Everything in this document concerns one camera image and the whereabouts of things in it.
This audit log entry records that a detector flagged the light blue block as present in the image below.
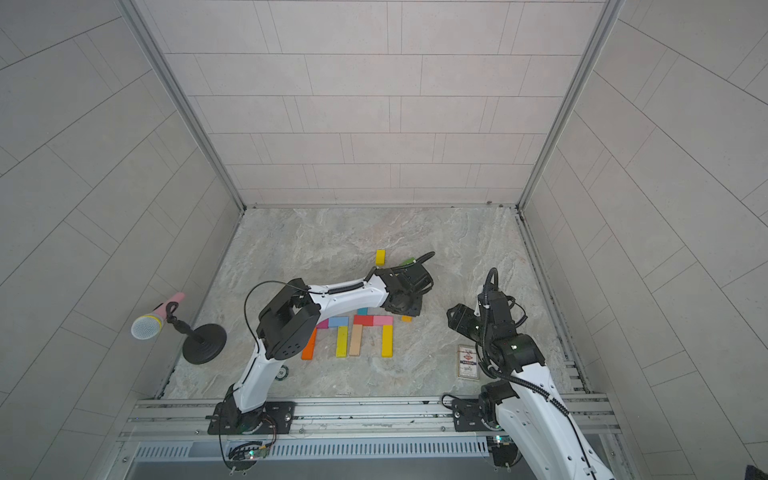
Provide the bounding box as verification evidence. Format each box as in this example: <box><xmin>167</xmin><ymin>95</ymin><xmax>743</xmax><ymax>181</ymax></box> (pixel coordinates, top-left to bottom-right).
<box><xmin>328</xmin><ymin>317</ymin><xmax>349</xmax><ymax>328</ymax></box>

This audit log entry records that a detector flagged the red block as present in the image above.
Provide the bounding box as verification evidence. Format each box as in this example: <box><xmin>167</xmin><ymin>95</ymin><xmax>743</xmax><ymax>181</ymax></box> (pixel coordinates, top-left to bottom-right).
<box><xmin>353</xmin><ymin>315</ymin><xmax>374</xmax><ymax>326</ymax></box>

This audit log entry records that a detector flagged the circuit board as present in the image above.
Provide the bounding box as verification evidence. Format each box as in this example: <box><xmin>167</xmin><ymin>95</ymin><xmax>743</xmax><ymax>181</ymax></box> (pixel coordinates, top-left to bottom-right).
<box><xmin>224</xmin><ymin>441</ymin><xmax>272</xmax><ymax>473</ymax></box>
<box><xmin>487</xmin><ymin>435</ymin><xmax>522</xmax><ymax>470</ymax></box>

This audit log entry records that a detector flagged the left circuit board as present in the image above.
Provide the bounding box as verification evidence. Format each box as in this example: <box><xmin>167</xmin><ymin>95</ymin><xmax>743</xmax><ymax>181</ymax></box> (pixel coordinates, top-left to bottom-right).
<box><xmin>224</xmin><ymin>441</ymin><xmax>272</xmax><ymax>473</ymax></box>

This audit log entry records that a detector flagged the right circuit board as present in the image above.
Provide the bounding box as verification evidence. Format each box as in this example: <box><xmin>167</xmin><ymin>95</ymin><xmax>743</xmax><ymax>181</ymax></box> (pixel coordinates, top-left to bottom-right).
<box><xmin>487</xmin><ymin>435</ymin><xmax>522</xmax><ymax>470</ymax></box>

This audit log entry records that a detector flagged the pink block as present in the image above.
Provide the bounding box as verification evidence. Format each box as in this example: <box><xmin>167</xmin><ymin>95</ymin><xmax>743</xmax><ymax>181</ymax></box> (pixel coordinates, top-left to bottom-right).
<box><xmin>373</xmin><ymin>316</ymin><xmax>394</xmax><ymax>326</ymax></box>

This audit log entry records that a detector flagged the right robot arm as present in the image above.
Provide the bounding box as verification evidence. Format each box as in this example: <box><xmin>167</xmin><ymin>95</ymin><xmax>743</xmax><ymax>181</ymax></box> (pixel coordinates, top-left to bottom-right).
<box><xmin>447</xmin><ymin>268</ymin><xmax>614</xmax><ymax>479</ymax></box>

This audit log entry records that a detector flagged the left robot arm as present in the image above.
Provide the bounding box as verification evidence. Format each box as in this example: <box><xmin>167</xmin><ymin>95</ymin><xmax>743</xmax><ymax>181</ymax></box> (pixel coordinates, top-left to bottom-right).
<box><xmin>231</xmin><ymin>251</ymin><xmax>435</xmax><ymax>414</ymax></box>

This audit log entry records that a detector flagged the aluminium mounting rail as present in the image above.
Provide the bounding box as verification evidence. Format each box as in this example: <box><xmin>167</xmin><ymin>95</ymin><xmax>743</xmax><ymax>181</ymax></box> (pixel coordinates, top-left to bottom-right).
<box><xmin>116</xmin><ymin>392</ymin><xmax>622</xmax><ymax>443</ymax></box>

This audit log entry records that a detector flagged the playing card box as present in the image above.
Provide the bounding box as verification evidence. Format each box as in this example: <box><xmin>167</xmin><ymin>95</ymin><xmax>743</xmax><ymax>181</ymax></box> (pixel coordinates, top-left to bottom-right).
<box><xmin>457</xmin><ymin>345</ymin><xmax>480</xmax><ymax>380</ymax></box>

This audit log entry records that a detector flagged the small yellow block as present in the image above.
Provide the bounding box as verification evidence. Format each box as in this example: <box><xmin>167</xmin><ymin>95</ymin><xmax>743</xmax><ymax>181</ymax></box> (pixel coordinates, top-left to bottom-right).
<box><xmin>375</xmin><ymin>249</ymin><xmax>386</xmax><ymax>267</ymax></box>

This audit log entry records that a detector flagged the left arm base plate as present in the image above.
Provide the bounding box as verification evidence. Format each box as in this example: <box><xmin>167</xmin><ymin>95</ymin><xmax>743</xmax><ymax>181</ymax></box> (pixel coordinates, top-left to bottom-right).
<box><xmin>207</xmin><ymin>399</ymin><xmax>297</xmax><ymax>436</ymax></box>

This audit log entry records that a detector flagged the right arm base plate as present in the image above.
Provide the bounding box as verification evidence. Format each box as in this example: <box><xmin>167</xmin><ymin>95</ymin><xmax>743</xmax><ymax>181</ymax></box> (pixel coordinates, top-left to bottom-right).
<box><xmin>450</xmin><ymin>398</ymin><xmax>499</xmax><ymax>432</ymax></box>

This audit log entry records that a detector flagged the black microphone stand base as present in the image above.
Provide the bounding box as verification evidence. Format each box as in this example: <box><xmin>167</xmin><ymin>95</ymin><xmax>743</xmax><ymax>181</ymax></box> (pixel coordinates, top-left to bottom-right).
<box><xmin>182</xmin><ymin>323</ymin><xmax>227</xmax><ymax>365</ymax></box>

